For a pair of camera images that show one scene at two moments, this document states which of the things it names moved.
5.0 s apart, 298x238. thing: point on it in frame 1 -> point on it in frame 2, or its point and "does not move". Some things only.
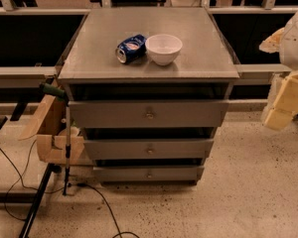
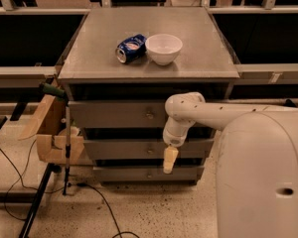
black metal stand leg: (40, 194) does not move
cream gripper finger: (291, 96) -> (175, 133)
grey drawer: (150, 149) does not move
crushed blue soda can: (131, 49) does not move
